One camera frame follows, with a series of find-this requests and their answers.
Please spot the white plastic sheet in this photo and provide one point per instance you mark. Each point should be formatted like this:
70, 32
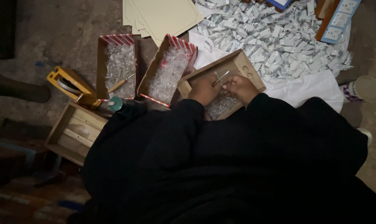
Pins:
306, 87

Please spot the stack of beige cardboard sheets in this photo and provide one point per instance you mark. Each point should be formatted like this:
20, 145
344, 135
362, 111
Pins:
161, 15

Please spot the dark pipe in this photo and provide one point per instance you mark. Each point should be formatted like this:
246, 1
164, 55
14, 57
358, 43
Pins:
18, 88

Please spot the heap of clear plastic pieces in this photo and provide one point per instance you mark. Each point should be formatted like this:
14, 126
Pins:
220, 104
169, 76
120, 70

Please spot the printed paper cup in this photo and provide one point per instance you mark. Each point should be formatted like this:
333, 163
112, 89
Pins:
362, 89

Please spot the person's right hand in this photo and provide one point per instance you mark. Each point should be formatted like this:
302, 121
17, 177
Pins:
242, 88

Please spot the person's right fingers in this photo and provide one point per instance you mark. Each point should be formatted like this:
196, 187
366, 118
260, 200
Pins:
230, 86

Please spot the red striped cardboard box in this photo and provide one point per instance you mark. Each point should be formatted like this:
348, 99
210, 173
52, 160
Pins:
116, 67
167, 70

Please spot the person's left fingers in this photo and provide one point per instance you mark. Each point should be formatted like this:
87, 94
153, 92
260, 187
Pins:
213, 81

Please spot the yellow tape dispenser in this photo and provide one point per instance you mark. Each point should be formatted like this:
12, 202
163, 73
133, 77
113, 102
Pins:
73, 87

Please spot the slatted wooden crate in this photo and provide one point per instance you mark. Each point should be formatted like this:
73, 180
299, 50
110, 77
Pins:
77, 132

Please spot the person's black garment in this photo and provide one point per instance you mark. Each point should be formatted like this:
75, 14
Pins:
225, 168

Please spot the person's left hand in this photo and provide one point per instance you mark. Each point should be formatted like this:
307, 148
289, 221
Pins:
202, 91

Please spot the blue framed socket panel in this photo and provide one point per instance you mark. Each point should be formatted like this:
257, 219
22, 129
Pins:
338, 20

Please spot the wooden work tray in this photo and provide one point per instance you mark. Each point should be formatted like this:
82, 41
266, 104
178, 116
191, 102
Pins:
237, 63

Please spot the blue edged white card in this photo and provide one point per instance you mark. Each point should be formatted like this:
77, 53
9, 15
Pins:
278, 3

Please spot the thin metal pick tool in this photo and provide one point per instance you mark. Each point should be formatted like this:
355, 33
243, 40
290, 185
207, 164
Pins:
222, 77

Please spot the white cup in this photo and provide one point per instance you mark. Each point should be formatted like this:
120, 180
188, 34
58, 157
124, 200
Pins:
365, 135

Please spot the heap of white plastic parts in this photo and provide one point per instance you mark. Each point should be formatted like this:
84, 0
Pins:
278, 40

